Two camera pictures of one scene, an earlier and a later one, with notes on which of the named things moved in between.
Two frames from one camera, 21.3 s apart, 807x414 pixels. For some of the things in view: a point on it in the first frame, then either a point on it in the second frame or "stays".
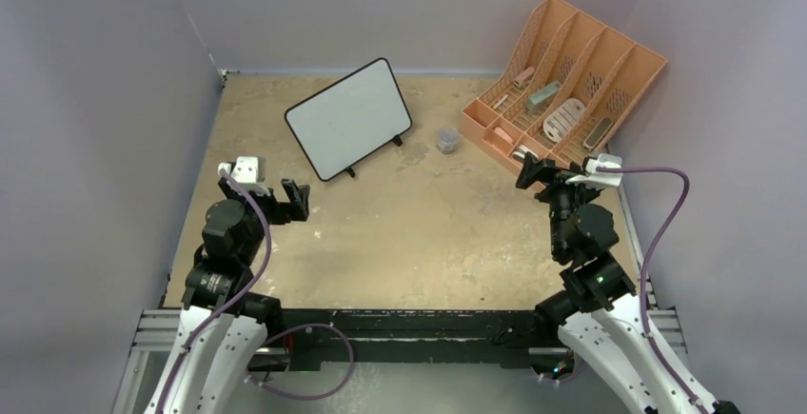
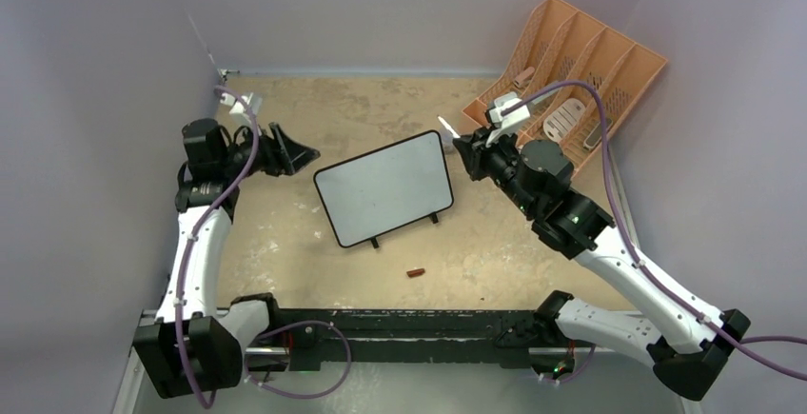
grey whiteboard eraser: [598, 133] stays
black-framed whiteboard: [350, 119] → [373, 194]
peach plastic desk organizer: [566, 90] stays
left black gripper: [284, 212] → [282, 155]
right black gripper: [543, 169] → [475, 153]
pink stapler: [522, 77] stays
